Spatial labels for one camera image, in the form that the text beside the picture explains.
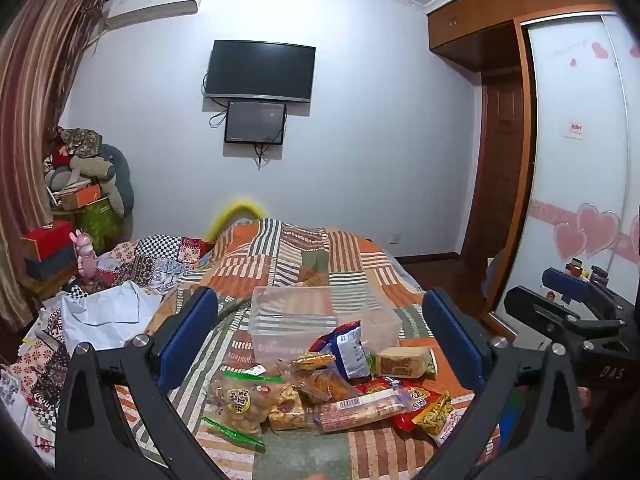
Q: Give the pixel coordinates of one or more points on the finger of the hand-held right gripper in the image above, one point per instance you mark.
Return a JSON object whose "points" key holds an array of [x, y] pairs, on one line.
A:
{"points": [[540, 310], [570, 285]]}

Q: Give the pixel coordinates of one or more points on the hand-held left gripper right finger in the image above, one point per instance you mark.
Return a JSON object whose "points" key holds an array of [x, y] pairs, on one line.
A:
{"points": [[450, 325]]}

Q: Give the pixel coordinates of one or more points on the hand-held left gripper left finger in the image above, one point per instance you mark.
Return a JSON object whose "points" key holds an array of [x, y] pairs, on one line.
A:
{"points": [[192, 320]]}

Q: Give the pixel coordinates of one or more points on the brown cake packet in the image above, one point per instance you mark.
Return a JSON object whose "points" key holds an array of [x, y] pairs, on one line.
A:
{"points": [[402, 361]]}

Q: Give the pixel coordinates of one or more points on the yellow snack packet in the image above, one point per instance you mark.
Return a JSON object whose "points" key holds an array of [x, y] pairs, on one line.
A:
{"points": [[435, 412]]}

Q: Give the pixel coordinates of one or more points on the green-edged pastry bag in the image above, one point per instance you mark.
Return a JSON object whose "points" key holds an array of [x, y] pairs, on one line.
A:
{"points": [[240, 402]]}

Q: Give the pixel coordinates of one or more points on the red snack packet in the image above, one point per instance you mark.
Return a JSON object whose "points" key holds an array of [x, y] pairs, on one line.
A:
{"points": [[405, 410]]}

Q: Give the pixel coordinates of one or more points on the clear plastic container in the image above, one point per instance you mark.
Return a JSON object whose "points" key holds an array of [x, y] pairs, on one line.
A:
{"points": [[300, 320]]}

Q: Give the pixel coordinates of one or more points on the blue-edged green pea packet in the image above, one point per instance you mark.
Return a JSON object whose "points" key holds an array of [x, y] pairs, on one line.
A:
{"points": [[345, 352]]}

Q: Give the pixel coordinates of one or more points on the long biscuit packet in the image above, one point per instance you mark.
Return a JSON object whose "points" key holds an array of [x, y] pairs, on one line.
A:
{"points": [[360, 410]]}

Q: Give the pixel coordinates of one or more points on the clear fried pastry packet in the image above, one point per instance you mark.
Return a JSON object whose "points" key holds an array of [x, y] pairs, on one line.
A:
{"points": [[287, 407]]}

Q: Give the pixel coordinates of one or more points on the person's right hand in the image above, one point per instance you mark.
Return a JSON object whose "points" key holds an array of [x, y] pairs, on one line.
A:
{"points": [[584, 405]]}

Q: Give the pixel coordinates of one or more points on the checkered patchwork quilt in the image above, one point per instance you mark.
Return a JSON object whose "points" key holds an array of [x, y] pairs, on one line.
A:
{"points": [[150, 255]]}

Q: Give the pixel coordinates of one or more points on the white cloth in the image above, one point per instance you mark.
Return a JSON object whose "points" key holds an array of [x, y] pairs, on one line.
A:
{"points": [[110, 315]]}

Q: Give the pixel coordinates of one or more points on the white printed snack packet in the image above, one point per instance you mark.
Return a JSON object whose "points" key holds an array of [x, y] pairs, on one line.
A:
{"points": [[450, 430]]}

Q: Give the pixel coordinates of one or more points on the yellow hoop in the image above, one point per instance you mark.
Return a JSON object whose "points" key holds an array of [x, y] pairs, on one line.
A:
{"points": [[235, 208]]}

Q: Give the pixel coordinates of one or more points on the pink bunny toy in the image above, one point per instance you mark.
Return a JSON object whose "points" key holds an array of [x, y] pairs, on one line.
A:
{"points": [[86, 257]]}

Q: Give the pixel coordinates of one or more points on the small gold snack packet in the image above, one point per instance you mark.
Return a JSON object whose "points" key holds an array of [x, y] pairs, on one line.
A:
{"points": [[314, 361]]}

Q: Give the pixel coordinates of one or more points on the striped patchwork blanket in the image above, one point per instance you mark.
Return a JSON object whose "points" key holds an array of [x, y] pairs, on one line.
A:
{"points": [[310, 255]]}

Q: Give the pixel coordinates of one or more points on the brown wooden door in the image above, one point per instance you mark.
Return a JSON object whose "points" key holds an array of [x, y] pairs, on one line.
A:
{"points": [[495, 170]]}

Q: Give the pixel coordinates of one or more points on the clear bag of buns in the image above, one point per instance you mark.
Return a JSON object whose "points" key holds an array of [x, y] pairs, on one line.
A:
{"points": [[325, 385]]}

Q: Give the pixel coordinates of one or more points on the grey box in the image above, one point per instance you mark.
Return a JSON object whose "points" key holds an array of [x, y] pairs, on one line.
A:
{"points": [[52, 267]]}

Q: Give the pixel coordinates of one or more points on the wooden wardrobe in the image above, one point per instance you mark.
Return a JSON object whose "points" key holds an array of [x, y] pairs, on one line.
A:
{"points": [[575, 135]]}

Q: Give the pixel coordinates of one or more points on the grey plush toy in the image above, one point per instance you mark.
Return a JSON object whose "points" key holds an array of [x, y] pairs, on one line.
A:
{"points": [[117, 175]]}

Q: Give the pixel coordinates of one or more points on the red box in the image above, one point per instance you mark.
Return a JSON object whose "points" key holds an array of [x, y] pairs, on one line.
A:
{"points": [[47, 240]]}

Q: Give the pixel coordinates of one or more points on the orange box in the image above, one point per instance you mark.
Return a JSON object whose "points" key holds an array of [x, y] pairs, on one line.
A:
{"points": [[80, 196]]}

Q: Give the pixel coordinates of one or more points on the small black monitor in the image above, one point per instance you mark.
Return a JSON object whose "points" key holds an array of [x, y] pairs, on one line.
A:
{"points": [[255, 122]]}

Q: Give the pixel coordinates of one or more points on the dark patterned cloth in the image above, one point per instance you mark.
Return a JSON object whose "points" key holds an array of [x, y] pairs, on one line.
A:
{"points": [[82, 140]]}

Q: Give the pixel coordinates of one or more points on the striped brown curtain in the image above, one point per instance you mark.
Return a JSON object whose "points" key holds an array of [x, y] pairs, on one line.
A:
{"points": [[30, 135]]}

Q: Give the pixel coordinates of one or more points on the white air conditioner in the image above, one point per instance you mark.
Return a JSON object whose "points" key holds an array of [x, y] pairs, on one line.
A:
{"points": [[155, 5]]}

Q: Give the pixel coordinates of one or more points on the white wall socket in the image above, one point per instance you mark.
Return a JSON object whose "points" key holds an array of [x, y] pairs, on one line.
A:
{"points": [[395, 238]]}

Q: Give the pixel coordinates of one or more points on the wall-mounted black television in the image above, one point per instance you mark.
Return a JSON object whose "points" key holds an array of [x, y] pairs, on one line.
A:
{"points": [[260, 70]]}

